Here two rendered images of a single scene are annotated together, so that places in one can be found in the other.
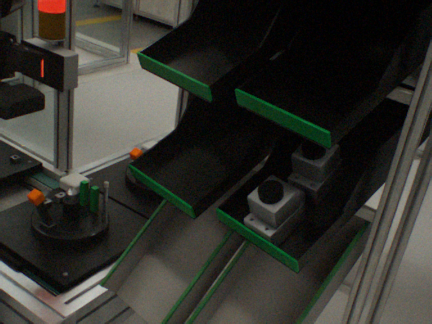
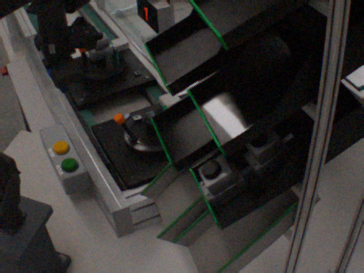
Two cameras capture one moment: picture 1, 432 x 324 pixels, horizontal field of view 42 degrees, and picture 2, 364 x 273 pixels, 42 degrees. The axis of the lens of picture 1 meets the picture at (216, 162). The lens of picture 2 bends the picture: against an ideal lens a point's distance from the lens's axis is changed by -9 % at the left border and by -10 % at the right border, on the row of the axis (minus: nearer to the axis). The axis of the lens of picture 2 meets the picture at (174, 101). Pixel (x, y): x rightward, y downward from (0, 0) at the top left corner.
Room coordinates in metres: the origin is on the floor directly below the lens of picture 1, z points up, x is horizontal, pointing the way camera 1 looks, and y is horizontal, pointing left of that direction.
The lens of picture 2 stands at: (0.08, -0.33, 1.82)
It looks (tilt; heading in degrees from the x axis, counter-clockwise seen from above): 38 degrees down; 33
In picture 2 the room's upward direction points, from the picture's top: 3 degrees counter-clockwise
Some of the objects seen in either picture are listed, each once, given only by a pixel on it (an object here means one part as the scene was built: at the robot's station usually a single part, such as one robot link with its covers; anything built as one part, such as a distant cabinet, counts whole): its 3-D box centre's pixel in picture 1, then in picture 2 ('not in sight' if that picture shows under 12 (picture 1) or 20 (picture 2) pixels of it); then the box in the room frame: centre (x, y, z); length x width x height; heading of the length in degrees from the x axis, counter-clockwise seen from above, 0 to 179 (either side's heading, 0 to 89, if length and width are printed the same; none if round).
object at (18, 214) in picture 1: (71, 205); (151, 124); (0.85, 0.25, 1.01); 0.24 x 0.24 x 0.13; 59
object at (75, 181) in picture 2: not in sight; (63, 157); (0.71, 0.43, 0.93); 0.21 x 0.07 x 0.06; 59
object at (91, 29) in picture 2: (11, 52); (80, 33); (0.70, 0.29, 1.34); 0.07 x 0.07 x 0.06; 57
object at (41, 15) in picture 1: (51, 23); not in sight; (1.05, 0.35, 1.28); 0.05 x 0.05 x 0.05
